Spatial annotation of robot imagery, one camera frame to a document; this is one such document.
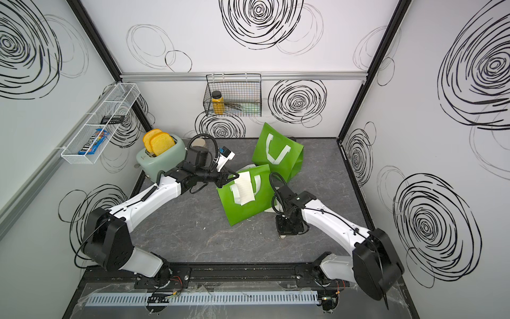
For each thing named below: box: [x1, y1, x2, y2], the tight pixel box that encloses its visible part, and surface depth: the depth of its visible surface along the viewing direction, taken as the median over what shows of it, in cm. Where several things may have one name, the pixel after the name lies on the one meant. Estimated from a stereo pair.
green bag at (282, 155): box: [252, 122, 305, 183], surface depth 95 cm
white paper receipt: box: [229, 170, 255, 207], surface depth 81 cm
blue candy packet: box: [85, 128, 110, 155], surface depth 72 cm
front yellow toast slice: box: [150, 132, 176, 157], surface depth 95 cm
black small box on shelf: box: [100, 114, 125, 125], surface depth 80 cm
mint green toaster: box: [136, 134, 187, 183], surface depth 95 cm
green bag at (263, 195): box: [216, 164, 277, 227], surface depth 82 cm
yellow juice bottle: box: [211, 90, 225, 115], surface depth 87 cm
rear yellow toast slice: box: [142, 128, 163, 154], surface depth 93 cm
